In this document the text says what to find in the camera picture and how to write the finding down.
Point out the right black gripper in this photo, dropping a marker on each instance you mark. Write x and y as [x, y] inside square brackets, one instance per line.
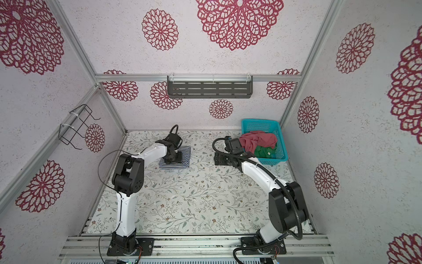
[220, 157]

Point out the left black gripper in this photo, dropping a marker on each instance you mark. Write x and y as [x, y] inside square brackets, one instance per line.
[178, 159]

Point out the blue white striped tank top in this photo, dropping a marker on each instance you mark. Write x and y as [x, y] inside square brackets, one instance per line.
[182, 160]

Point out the maroon red tank top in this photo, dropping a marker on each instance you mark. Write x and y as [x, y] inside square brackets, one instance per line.
[251, 140]

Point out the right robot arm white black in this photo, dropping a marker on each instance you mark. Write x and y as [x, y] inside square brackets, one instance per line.
[287, 209]

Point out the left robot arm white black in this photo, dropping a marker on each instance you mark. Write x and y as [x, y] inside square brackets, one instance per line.
[128, 179]

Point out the green tank top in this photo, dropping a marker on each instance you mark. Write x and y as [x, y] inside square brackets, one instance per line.
[265, 152]

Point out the floral table mat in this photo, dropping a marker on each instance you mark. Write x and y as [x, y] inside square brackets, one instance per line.
[204, 198]

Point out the teal plastic basket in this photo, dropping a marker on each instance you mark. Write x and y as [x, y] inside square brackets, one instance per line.
[268, 126]

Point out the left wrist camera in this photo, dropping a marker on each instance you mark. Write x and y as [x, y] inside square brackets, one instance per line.
[174, 138]

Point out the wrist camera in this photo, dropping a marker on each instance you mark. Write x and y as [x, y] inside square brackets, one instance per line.
[233, 146]
[174, 138]

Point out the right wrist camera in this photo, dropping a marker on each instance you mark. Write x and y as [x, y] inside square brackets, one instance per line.
[233, 146]

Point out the grey metal wall shelf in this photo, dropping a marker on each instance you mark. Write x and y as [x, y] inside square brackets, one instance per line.
[209, 88]

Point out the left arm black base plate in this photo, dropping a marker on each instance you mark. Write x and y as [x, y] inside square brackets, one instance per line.
[139, 246]

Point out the black wire wall rack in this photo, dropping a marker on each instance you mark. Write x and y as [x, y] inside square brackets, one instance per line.
[78, 119]

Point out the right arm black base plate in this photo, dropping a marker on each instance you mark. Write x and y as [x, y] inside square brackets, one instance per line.
[254, 246]

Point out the aluminium front rail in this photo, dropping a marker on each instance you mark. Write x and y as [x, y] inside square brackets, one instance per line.
[196, 246]

